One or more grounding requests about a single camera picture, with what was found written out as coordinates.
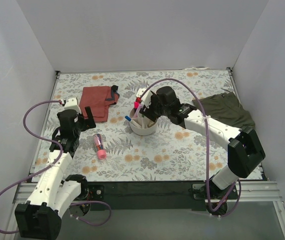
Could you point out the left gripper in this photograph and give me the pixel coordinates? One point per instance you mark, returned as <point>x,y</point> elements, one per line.
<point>84,121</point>

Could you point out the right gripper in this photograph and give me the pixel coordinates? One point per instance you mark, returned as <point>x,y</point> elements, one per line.
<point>149,108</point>

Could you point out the light pink highlighter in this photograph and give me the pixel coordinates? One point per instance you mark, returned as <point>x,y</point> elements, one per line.
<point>140,106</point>

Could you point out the white round divided organizer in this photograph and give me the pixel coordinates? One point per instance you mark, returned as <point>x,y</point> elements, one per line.
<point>143,122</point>

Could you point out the blue cap white marker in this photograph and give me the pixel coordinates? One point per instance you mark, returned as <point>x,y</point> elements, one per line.
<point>132,122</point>

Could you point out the pink clear pencil case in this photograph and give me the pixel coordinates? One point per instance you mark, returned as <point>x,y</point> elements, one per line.
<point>100,150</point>

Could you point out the pink black highlighter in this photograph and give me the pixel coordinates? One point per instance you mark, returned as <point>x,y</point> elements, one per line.
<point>136,105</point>

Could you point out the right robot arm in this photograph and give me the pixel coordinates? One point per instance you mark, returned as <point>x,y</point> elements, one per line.
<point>244,149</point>

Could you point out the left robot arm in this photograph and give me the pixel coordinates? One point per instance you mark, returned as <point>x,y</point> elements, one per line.
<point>40,217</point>

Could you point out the red folded cloth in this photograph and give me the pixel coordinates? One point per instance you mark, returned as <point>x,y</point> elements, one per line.
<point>99,99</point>

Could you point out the floral patterned table mat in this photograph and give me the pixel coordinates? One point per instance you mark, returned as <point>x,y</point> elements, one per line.
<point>171,153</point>

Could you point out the olive green folded cloth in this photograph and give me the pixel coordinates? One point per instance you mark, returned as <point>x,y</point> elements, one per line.
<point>227,109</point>

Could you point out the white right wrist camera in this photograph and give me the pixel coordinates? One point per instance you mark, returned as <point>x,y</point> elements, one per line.
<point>143,96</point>

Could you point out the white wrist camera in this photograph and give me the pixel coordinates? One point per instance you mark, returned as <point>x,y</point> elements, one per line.
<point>71,103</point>
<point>143,96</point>

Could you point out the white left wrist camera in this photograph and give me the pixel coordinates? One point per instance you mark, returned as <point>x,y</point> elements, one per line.
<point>71,103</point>

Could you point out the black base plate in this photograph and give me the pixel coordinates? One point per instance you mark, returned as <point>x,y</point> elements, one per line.
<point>147,195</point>

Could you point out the aluminium frame rail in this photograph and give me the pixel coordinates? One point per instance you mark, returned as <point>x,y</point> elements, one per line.
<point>251,191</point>

